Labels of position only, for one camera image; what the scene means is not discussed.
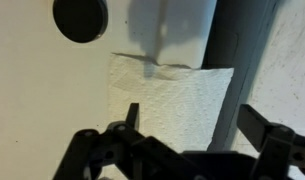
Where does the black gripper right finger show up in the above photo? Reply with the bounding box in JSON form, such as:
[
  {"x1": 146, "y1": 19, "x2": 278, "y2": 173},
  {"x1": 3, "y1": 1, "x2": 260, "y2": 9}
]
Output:
[{"x1": 236, "y1": 103, "x2": 305, "y2": 180}]

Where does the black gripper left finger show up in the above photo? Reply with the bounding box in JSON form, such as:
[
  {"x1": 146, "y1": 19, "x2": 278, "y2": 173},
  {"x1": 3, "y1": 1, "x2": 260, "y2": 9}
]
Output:
[{"x1": 52, "y1": 102, "x2": 200, "y2": 180}]

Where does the white paper towel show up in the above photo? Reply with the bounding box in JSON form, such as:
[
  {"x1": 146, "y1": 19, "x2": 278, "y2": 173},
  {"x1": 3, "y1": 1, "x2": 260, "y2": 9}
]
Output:
[{"x1": 106, "y1": 53, "x2": 235, "y2": 154}]

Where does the small black round cap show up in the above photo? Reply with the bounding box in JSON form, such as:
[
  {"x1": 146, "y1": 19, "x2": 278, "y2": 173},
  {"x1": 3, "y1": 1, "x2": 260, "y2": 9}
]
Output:
[{"x1": 52, "y1": 0, "x2": 109, "y2": 44}]

